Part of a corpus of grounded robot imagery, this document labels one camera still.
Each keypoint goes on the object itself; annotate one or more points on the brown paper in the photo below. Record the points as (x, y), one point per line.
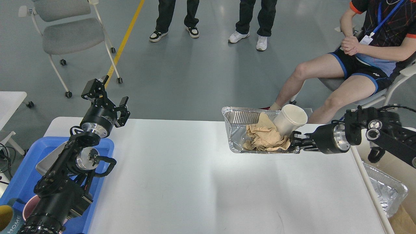
(264, 136)

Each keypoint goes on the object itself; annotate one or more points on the aluminium foil tray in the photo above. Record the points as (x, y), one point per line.
(236, 120)

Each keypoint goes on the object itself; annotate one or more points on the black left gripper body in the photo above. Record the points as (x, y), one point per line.
(98, 120)

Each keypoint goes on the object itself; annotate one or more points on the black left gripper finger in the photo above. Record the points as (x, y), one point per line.
(95, 92)
(124, 113)

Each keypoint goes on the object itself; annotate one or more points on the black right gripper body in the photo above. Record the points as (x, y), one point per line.
(331, 138)

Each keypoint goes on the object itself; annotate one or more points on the white side table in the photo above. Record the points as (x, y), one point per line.
(9, 102)

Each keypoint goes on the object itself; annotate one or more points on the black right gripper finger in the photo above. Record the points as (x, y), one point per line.
(307, 146)
(300, 135)

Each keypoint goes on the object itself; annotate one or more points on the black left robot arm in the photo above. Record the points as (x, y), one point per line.
(64, 188)

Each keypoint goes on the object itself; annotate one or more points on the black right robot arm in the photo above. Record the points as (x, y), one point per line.
(383, 128)

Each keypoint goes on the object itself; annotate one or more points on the pink ribbed mug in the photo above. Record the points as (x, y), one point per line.
(29, 208)

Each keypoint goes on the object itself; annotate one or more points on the white paper cup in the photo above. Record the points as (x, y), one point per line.
(290, 118)

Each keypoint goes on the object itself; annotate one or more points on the grey rolling chair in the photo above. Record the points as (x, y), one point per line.
(69, 37)

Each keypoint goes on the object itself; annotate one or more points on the seated person in shorts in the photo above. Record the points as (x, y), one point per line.
(378, 34)

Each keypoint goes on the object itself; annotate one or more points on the blue plastic tray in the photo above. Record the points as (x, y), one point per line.
(26, 177)

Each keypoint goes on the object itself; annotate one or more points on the white chair under person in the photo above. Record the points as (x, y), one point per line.
(383, 96)

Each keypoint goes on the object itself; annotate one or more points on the dark blue home mug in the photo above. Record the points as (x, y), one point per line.
(11, 218)

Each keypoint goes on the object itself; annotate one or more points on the foil tray in bin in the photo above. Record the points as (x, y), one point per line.
(390, 192)

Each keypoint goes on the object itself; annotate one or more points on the small steel tray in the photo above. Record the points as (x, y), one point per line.
(45, 164)

